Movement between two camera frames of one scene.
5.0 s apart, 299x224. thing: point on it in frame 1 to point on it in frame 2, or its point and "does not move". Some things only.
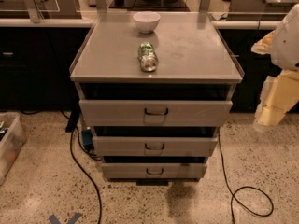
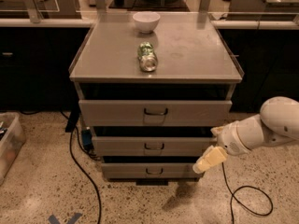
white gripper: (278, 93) to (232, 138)
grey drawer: (154, 147) does not move
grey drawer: (153, 171) does not move
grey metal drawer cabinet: (155, 88) does not move
